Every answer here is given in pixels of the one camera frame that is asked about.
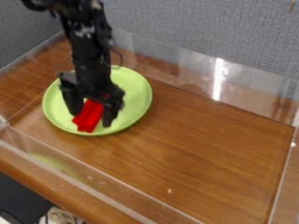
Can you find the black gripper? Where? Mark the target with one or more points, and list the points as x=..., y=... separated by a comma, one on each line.
x=75, y=93

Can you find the red star-profile carrot bar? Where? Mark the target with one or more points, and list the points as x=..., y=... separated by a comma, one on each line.
x=88, y=117

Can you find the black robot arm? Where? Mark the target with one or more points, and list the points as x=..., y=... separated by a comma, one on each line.
x=88, y=32

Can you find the light green round plate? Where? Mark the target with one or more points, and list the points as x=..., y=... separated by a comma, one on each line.
x=138, y=100

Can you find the black object under table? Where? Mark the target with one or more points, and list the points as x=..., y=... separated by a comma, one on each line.
x=20, y=201

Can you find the clear acrylic enclosure walls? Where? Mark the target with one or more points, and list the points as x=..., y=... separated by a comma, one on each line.
x=211, y=157

